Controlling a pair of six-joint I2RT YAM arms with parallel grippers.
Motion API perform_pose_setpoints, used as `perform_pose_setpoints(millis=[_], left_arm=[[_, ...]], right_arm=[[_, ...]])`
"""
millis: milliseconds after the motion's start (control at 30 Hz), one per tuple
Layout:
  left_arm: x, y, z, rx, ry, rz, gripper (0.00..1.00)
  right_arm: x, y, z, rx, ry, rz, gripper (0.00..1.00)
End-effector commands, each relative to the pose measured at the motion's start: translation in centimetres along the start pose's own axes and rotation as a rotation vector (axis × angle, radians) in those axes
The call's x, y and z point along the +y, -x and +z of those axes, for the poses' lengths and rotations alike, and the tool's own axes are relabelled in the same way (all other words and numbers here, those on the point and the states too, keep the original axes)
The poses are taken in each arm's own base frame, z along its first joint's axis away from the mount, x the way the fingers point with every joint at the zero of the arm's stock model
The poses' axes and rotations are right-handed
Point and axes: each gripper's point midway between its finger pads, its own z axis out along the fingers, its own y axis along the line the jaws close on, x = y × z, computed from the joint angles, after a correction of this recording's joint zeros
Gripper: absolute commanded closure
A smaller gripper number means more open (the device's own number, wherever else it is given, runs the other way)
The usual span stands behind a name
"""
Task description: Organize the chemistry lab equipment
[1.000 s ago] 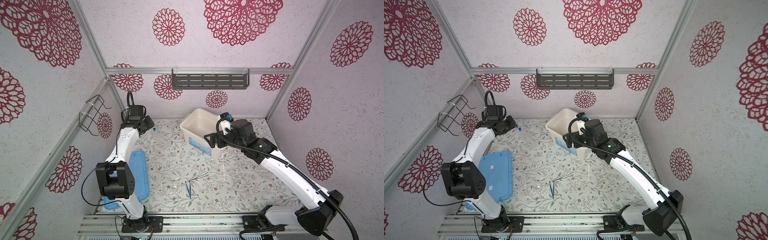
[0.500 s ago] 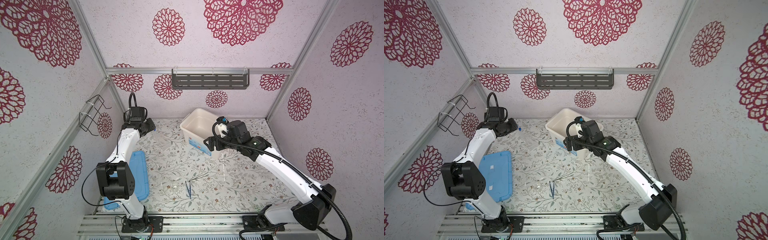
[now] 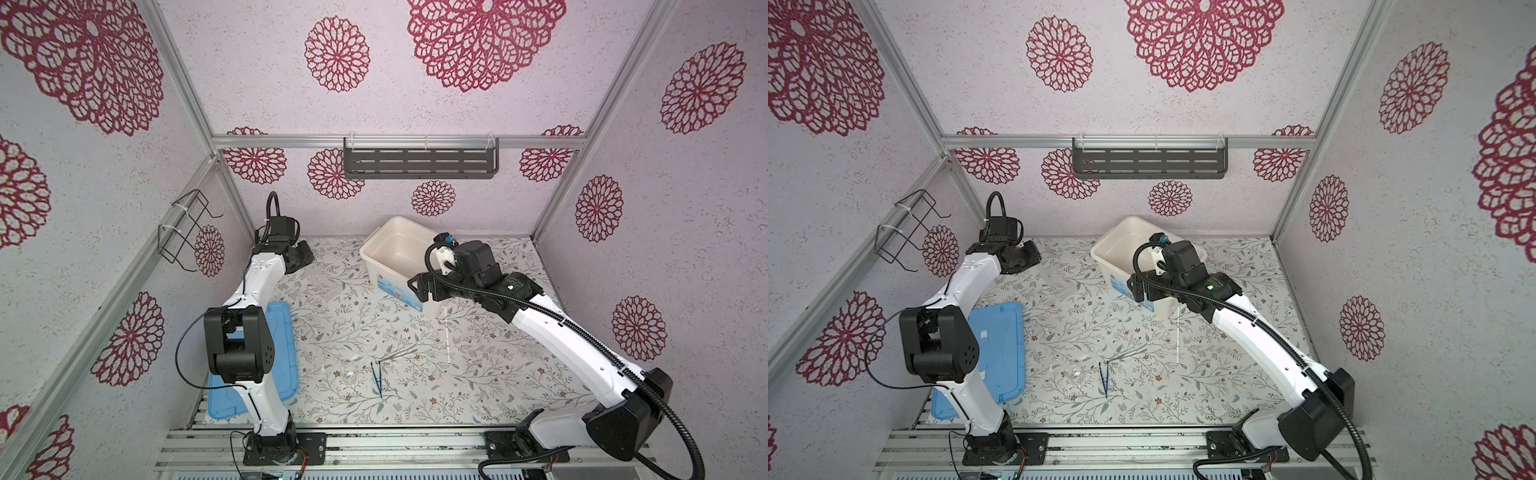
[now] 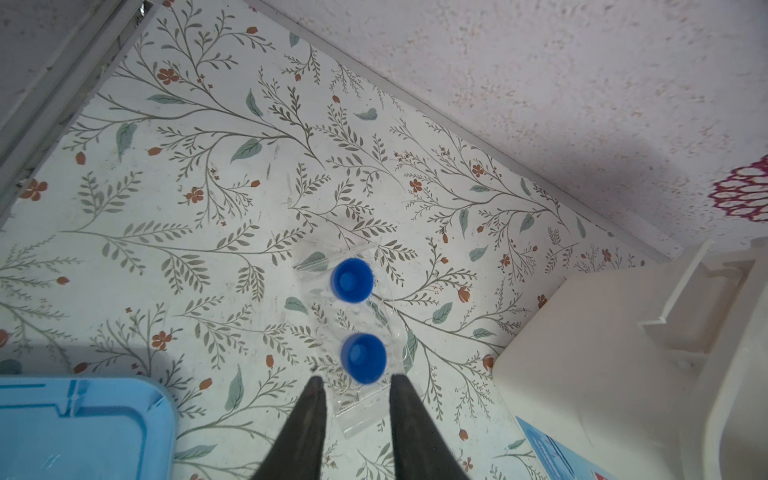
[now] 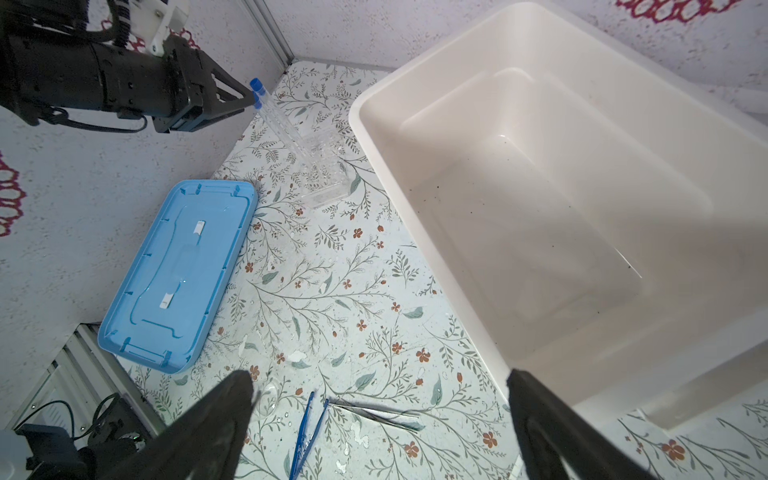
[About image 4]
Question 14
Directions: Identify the test tube blue cap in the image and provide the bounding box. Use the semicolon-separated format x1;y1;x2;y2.
330;258;374;304
340;333;387;385

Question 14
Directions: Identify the white plastic bin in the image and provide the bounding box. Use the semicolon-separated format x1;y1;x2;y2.
493;238;767;479

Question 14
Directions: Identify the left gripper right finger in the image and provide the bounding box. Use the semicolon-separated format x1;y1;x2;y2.
389;374;468;480

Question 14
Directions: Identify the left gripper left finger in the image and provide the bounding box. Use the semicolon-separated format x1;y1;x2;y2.
252;376;327;480

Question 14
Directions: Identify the blue plastic lid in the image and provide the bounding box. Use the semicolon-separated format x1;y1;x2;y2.
1;375;178;479

